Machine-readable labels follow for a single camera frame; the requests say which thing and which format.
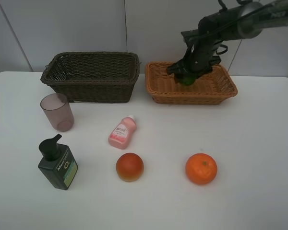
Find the dark green pump bottle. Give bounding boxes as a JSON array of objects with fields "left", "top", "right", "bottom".
[{"left": 38, "top": 134, "right": 78, "bottom": 190}]

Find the orange mandarin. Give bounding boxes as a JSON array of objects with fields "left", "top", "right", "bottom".
[{"left": 185, "top": 153, "right": 217, "bottom": 185}]

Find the tan wicker basket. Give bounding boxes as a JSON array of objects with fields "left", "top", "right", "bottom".
[{"left": 145, "top": 62, "right": 238, "bottom": 105}]

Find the pink lotion bottle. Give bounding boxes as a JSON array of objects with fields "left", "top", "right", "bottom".
[{"left": 108, "top": 115, "right": 137, "bottom": 150}]

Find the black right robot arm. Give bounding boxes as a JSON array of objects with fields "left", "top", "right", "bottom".
[{"left": 167, "top": 0, "right": 288, "bottom": 86}]

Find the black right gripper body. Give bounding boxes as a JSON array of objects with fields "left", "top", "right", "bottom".
[{"left": 181, "top": 30, "right": 221, "bottom": 75}]

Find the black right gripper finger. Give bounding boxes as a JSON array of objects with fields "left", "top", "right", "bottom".
[{"left": 167, "top": 61, "right": 189, "bottom": 81}]

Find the red yellow peach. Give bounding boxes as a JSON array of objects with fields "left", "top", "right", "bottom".
[{"left": 116, "top": 153, "right": 144, "bottom": 182}]

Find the green lime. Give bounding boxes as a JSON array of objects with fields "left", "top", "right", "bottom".
[{"left": 175, "top": 74, "right": 197, "bottom": 86}]

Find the dark brown wicker basket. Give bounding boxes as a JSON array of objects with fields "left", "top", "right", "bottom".
[{"left": 40, "top": 52, "right": 140, "bottom": 104}]

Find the purple translucent plastic cup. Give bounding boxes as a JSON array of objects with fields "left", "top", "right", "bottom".
[{"left": 40, "top": 93, "right": 74, "bottom": 132}]

